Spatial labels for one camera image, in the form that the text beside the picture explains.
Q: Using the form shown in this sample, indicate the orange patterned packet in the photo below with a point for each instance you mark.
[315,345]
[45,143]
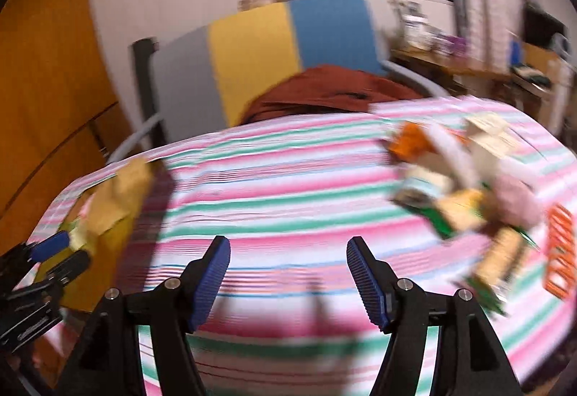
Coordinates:
[560,271]

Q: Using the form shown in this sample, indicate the purple box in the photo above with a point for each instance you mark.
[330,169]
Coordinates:
[451,45]

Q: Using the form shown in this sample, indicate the striped pink tablecloth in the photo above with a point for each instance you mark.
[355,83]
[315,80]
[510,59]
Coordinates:
[289,194]

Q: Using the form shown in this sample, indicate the white tall box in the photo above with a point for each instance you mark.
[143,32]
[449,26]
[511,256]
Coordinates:
[451,157]

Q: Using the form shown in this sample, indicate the green yellow cracker packet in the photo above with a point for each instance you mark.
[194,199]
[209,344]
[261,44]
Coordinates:
[493,276]

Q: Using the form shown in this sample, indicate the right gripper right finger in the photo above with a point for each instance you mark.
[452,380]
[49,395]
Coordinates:
[470,359]

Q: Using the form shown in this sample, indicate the wooden desk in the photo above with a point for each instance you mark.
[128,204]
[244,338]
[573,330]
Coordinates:
[460,76]

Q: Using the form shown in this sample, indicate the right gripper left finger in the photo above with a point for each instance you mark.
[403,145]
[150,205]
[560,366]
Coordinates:
[106,358]

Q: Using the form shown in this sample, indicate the rust red jacket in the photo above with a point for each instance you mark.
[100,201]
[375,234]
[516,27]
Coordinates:
[325,89]

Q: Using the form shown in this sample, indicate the grey yellow blue chair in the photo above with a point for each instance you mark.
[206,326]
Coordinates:
[202,81]

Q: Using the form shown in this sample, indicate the orange white snack packet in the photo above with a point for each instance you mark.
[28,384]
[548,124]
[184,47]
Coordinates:
[413,141]

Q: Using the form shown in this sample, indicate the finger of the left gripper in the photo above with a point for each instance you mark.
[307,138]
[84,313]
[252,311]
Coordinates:
[70,268]
[49,246]

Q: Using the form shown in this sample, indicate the pink soft item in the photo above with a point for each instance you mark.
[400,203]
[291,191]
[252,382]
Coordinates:
[516,204]

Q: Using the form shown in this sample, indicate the beige cardboard box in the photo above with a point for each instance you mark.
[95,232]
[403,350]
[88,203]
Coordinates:
[488,136]

